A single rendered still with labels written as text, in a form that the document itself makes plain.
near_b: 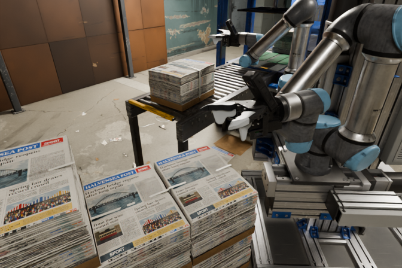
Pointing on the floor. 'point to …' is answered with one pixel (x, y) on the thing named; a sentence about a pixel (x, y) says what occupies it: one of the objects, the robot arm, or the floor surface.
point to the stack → (172, 213)
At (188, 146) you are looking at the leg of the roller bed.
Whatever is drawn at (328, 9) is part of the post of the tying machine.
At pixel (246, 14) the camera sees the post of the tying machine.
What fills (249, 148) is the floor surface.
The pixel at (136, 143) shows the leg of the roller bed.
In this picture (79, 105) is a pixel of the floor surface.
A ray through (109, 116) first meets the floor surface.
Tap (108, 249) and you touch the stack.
